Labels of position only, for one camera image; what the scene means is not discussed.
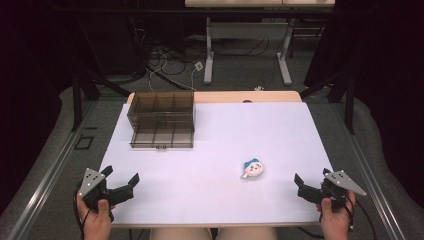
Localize person's right leg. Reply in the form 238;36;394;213
214;226;280;240

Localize brown transparent drawer cabinet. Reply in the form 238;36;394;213
126;91;196;127

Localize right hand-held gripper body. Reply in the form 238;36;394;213
297;170;368;211

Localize right hand-held gripper cable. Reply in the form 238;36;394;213
343;198;377;240

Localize white desk with metal legs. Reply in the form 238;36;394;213
184;0;336;86

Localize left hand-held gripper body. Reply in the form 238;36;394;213
77;167;135;223

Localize person's right hand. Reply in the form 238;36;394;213
316;191;357;240

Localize hand-held gripper cable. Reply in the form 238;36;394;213
343;198;377;240
72;184;92;240

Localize person's left leg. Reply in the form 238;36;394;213
149;226;214;240

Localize brown transparent drawer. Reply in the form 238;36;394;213
129;119;196;150

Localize aluminium rail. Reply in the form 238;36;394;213
5;101;98;240
331;103;408;240

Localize left hand-held gripper cable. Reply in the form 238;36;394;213
72;184;92;240

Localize dark curtain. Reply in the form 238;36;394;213
303;0;424;208
0;0;81;214

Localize white plush toy blue bow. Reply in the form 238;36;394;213
239;157;265;180

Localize person's left hand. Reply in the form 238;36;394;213
76;194;116;240

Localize tangle of floor cables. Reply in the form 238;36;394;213
128;19;278;93

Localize black metal stand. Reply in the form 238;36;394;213
299;63;356;135
70;19;132;133

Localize white table mat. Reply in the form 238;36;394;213
99;101;334;227

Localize person's leg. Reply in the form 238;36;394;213
214;226;280;240
149;226;214;240

